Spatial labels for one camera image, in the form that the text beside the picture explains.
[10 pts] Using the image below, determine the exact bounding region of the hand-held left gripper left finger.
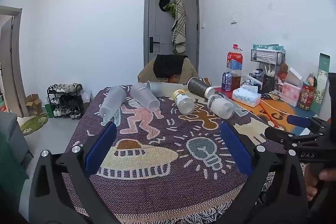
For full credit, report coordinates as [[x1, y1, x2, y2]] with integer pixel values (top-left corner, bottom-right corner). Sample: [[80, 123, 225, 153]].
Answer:
[[29, 121, 124, 224]]

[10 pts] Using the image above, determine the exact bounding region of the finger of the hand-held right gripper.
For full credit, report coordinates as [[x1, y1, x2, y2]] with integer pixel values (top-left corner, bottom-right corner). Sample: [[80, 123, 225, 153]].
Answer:
[[264, 126, 319, 148], [286, 114, 330, 132]]

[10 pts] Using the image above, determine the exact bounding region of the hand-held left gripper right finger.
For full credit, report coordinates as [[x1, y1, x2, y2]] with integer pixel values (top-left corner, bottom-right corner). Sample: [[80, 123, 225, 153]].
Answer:
[[220, 121, 309, 224]]

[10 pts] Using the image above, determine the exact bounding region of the clear plastic cup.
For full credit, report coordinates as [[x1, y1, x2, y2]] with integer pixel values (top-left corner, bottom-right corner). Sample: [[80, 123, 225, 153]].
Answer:
[[207, 94, 235, 119]]

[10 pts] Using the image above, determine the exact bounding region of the frosted plastic cup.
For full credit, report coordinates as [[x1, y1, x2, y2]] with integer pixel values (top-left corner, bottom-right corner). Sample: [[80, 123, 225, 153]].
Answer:
[[146, 80, 175, 97], [99, 86, 127, 118], [130, 82, 160, 112]]

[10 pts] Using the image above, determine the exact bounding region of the dark patterned paper cup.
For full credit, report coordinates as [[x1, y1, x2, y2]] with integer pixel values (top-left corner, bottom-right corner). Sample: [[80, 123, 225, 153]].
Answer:
[[187, 76, 215, 99]]

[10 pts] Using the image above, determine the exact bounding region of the person's right hand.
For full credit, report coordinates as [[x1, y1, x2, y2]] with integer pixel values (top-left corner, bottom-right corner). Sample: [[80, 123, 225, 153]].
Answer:
[[306, 165, 336, 199]]

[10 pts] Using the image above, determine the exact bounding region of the red printed tin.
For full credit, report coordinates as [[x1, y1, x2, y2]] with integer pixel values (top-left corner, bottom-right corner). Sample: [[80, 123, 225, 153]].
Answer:
[[299, 82, 315, 110]]

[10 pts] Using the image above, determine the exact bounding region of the orange printed mat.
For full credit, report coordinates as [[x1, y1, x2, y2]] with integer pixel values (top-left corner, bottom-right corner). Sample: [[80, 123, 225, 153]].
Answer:
[[214, 86, 318, 135]]

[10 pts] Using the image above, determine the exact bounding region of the pink box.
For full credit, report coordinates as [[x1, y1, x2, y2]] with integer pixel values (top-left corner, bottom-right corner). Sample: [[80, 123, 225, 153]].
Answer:
[[281, 82, 301, 106]]

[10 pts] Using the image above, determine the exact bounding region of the white open box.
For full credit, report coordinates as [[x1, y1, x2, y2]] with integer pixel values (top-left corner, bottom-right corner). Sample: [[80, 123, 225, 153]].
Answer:
[[285, 67, 303, 88]]

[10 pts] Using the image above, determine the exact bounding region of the black pen holder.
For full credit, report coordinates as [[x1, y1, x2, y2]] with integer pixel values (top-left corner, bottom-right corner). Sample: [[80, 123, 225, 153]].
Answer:
[[262, 74, 276, 94]]

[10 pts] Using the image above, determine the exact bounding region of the blue white tissue box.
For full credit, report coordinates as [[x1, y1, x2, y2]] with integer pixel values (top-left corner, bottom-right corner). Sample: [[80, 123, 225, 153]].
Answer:
[[232, 85, 261, 108]]

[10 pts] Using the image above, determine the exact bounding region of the tall green white box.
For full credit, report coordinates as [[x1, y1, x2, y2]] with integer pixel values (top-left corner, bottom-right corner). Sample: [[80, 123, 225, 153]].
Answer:
[[314, 53, 331, 111]]

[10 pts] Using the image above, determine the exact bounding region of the black shoe rack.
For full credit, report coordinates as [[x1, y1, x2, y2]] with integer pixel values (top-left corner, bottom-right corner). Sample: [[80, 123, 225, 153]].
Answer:
[[47, 84, 84, 118]]

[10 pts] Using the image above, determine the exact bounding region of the white plastic bag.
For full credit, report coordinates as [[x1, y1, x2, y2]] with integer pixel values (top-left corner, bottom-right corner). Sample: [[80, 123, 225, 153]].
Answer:
[[80, 90, 92, 104]]

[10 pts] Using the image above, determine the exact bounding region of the group of shoes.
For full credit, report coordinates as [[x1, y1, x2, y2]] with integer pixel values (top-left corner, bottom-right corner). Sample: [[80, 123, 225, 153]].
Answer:
[[49, 83, 82, 117]]

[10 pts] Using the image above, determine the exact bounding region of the printed woven blanket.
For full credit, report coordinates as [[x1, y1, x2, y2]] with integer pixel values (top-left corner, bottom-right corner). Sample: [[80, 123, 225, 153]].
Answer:
[[62, 84, 284, 224]]

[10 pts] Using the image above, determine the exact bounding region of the blue soda can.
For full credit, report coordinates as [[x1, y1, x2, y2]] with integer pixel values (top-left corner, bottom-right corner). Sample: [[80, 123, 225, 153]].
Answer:
[[222, 72, 233, 92]]

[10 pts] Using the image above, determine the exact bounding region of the white bottle yellow label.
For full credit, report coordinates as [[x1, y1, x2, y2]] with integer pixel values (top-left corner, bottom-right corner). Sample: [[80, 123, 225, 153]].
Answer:
[[172, 89, 195, 114]]

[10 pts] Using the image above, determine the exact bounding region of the green round rug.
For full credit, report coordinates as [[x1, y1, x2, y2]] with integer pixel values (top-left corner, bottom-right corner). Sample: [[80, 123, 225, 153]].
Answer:
[[21, 112, 49, 136]]

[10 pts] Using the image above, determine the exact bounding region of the cardboard box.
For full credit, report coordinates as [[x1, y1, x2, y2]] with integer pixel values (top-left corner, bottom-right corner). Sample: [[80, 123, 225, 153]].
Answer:
[[25, 94, 42, 115]]

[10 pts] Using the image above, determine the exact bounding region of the large red label bottle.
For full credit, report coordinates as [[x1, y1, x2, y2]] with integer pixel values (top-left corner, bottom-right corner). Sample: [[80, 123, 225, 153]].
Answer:
[[225, 44, 243, 90]]

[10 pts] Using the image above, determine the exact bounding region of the grey sofa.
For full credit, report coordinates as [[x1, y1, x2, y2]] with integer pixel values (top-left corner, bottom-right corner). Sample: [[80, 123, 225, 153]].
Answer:
[[0, 111, 33, 174]]

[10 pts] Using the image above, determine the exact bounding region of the tan chair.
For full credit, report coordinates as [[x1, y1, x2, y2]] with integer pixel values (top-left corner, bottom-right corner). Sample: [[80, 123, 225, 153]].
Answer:
[[138, 55, 200, 83]]

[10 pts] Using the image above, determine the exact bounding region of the black cloth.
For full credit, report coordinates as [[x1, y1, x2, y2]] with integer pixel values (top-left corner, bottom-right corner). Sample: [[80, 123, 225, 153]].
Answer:
[[154, 54, 184, 77]]

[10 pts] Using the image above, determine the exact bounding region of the grey door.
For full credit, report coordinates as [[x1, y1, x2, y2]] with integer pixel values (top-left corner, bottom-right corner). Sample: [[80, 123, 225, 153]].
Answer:
[[144, 0, 199, 68]]

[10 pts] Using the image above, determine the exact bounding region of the plaid scarf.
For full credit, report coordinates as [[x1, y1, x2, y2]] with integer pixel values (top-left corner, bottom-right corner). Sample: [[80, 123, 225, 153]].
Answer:
[[171, 0, 187, 54]]

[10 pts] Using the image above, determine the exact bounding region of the black wire basket rack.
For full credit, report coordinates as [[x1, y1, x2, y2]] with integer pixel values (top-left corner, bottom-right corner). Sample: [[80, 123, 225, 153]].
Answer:
[[248, 49, 286, 86]]

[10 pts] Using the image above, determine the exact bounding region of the black door lock handle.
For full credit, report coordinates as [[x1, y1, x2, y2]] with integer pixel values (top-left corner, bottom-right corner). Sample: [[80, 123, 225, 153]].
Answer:
[[149, 36, 160, 53]]

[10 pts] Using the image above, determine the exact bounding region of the wooden door frame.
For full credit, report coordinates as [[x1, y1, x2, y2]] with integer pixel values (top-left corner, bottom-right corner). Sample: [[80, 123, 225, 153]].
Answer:
[[0, 5, 25, 118]]

